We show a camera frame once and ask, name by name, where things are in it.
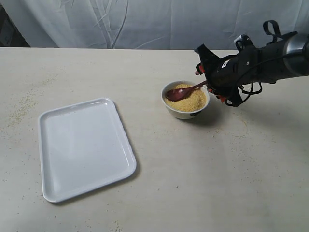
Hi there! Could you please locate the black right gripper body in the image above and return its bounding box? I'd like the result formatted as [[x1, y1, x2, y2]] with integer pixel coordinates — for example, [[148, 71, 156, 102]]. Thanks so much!
[[205, 46, 268, 89]]

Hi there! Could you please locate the dark red spoon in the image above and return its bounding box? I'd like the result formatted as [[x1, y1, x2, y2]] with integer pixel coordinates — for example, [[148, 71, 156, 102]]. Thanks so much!
[[165, 80, 208, 102]]

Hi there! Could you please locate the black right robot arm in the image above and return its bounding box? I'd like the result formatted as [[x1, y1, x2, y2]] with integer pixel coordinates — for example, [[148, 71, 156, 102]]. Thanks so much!
[[195, 32, 309, 107]]

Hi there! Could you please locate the white bowl of grain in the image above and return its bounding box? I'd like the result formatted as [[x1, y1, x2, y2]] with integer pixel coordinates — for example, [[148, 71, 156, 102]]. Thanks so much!
[[161, 81, 210, 120]]

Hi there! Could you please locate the white backdrop cloth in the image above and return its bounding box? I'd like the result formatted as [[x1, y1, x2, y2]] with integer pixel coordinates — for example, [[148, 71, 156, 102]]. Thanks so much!
[[1, 0, 309, 50]]

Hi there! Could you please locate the white plastic tray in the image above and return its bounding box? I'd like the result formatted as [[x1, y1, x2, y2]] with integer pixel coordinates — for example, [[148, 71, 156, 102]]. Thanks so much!
[[38, 98, 137, 203]]

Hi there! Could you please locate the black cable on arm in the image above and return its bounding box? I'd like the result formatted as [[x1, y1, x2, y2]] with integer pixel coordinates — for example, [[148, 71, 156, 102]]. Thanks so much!
[[235, 19, 300, 96]]

